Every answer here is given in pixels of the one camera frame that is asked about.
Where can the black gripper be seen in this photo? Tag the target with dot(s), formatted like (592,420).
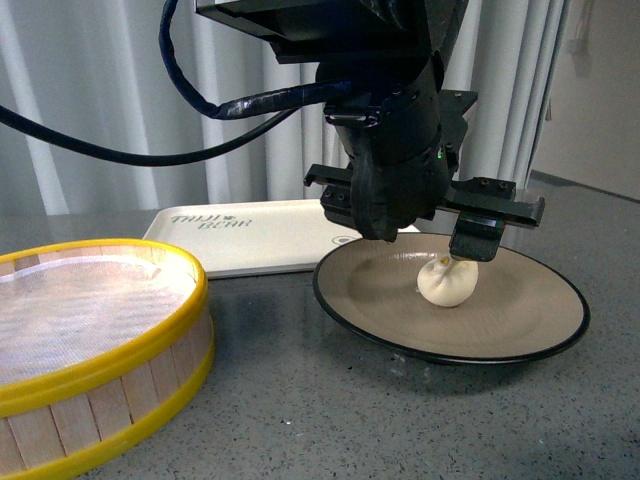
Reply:
(402,132)

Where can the white steamed bun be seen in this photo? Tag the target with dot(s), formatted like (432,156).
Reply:
(447,282)

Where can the brown plate with black rim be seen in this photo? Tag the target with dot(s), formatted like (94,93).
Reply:
(412,296)

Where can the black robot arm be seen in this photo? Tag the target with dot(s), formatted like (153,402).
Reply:
(329,31)

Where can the white rectangular tray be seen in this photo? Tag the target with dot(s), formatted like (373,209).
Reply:
(248,239)

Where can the yellow rimmed wooden steamer basket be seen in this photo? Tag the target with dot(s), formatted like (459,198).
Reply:
(62,424)

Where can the grey pleated curtain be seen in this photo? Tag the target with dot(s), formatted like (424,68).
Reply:
(92,70)

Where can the white steamer cloth liner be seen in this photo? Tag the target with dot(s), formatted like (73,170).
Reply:
(63,312)

